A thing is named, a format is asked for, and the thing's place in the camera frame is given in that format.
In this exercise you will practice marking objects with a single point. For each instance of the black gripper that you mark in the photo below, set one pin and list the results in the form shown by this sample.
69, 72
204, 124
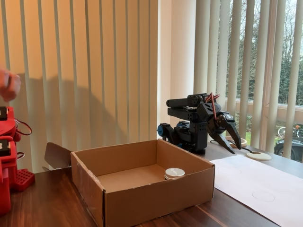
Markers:
224, 123

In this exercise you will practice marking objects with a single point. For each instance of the small jar with silver lid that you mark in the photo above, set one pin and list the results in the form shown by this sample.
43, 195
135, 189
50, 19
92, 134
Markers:
174, 172

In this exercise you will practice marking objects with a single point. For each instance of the red leader robot arm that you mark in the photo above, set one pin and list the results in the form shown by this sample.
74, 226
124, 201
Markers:
4, 165

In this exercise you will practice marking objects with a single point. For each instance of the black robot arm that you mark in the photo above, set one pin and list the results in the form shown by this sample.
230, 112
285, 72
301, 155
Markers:
184, 113

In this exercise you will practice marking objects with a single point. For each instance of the open brown cardboard box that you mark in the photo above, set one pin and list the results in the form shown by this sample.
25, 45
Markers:
154, 203

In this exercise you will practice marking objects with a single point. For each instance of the bare human hand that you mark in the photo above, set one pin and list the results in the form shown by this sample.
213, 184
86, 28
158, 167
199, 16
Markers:
9, 85

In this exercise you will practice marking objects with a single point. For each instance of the beige masking tape roll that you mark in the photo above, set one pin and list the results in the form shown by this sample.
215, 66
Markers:
243, 142

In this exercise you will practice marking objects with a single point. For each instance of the white round desk grommet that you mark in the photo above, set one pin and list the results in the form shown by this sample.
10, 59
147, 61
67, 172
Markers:
258, 156

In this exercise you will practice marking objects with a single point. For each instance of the white paper sheet with circles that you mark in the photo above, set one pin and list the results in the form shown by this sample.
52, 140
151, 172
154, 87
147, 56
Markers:
248, 179

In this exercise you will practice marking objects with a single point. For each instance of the dark parked car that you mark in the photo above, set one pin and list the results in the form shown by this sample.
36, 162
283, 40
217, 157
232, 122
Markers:
279, 146

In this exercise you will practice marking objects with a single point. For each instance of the blue and black table clamp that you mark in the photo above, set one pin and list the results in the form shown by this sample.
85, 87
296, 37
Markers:
169, 132

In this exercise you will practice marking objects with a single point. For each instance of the cream vertical blinds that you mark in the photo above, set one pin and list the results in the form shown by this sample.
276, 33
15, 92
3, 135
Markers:
236, 59
94, 71

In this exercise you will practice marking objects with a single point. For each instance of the red perforated base block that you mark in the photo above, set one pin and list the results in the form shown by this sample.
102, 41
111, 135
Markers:
22, 179

